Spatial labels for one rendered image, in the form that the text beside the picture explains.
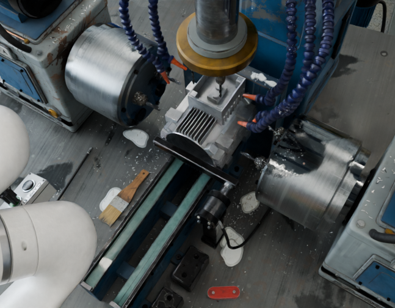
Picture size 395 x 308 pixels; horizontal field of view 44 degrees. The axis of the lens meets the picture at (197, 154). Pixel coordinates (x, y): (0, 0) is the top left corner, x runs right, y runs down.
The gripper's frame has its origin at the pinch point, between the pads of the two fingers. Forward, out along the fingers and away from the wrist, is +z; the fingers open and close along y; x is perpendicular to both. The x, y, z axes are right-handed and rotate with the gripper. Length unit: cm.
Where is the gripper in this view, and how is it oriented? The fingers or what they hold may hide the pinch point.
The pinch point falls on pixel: (8, 196)
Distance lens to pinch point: 125.2
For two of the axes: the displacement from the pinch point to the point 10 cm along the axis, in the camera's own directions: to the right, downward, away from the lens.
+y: 5.4, -7.5, 3.8
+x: -7.7, -2.6, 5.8
